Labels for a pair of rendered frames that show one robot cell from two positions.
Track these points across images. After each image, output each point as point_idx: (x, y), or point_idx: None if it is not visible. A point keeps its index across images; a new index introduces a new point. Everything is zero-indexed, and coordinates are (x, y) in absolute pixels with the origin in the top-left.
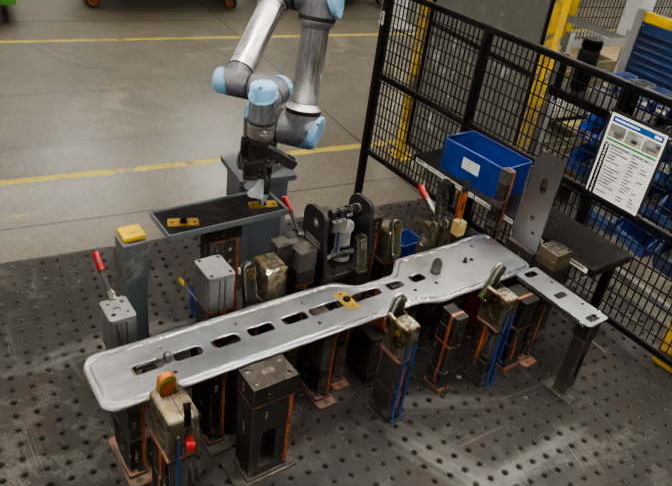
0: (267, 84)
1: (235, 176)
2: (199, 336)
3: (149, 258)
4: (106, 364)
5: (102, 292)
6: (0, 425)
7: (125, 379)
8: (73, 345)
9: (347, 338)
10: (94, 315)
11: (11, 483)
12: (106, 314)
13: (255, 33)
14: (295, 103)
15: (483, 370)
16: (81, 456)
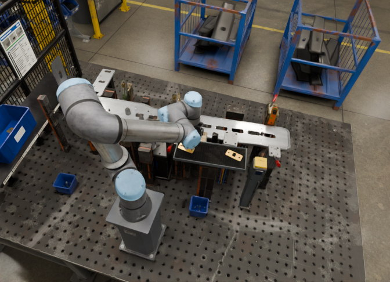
0: (192, 94)
1: (161, 203)
2: (245, 136)
3: (197, 278)
4: (282, 143)
5: (238, 261)
6: (305, 203)
7: (278, 134)
8: (266, 229)
9: None
10: (249, 244)
11: (304, 177)
12: (280, 149)
13: (157, 122)
14: (123, 152)
15: None
16: (281, 174)
